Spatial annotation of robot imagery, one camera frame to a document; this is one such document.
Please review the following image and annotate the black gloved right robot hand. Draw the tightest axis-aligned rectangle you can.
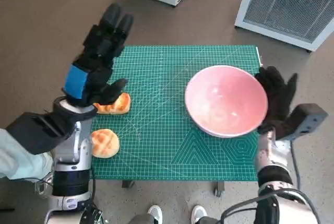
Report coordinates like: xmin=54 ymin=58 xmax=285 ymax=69
xmin=254 ymin=66 xmax=299 ymax=134

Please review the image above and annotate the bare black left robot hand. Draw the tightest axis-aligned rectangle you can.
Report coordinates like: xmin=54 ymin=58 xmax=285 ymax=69
xmin=62 ymin=2 xmax=135 ymax=108

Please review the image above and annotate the pink bowl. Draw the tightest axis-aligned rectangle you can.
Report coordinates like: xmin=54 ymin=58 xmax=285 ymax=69
xmin=184 ymin=65 xmax=269 ymax=138

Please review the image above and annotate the square orange toy bread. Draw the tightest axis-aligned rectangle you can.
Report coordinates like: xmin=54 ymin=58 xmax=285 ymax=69
xmin=93 ymin=92 xmax=131 ymax=115

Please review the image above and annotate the round toy bread bun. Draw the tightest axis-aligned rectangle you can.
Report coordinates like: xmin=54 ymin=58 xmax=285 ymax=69
xmin=91 ymin=128 xmax=121 ymax=159

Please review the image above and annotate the green cutting mat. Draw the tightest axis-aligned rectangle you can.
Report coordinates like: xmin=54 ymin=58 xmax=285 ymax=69
xmin=88 ymin=45 xmax=263 ymax=182

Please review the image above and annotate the large white mesh cabinet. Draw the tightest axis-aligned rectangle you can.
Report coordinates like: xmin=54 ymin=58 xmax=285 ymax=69
xmin=234 ymin=0 xmax=334 ymax=52

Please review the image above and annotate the person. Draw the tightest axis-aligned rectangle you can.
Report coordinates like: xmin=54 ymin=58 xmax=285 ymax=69
xmin=0 ymin=127 xmax=54 ymax=201
xmin=130 ymin=204 xmax=217 ymax=224

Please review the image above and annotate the black robot waist module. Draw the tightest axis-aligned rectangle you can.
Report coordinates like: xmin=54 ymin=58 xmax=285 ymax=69
xmin=79 ymin=203 xmax=105 ymax=224

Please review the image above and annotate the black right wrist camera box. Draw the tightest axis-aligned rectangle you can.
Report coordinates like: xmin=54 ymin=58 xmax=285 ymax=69
xmin=276 ymin=103 xmax=329 ymax=141

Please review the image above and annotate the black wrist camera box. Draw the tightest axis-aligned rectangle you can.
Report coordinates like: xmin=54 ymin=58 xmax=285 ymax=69
xmin=276 ymin=103 xmax=329 ymax=141
xmin=5 ymin=111 xmax=79 ymax=156

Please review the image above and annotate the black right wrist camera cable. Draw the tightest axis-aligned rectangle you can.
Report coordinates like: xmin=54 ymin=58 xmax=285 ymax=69
xmin=289 ymin=140 xmax=301 ymax=191

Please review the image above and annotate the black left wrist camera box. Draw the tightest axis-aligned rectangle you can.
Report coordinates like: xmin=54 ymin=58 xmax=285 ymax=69
xmin=5 ymin=111 xmax=79 ymax=156

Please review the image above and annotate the black right arm loop cable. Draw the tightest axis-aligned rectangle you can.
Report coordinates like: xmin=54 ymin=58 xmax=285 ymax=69
xmin=220 ymin=192 xmax=261 ymax=224

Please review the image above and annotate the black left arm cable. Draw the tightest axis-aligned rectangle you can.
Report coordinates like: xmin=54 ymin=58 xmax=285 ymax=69
xmin=89 ymin=169 xmax=98 ymax=209

